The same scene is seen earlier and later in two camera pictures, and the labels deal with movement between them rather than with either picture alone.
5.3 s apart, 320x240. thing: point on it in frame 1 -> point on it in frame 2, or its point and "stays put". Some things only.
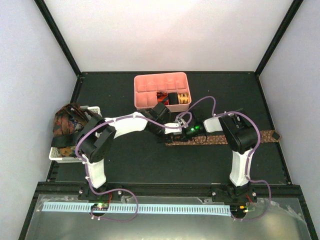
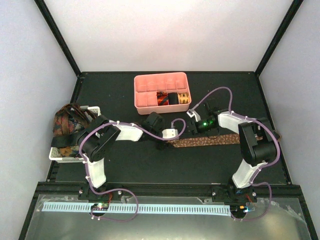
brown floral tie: x=265 y=136 stays put
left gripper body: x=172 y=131 -> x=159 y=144
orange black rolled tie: x=162 y=97 stays put
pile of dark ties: x=68 y=120 stays put
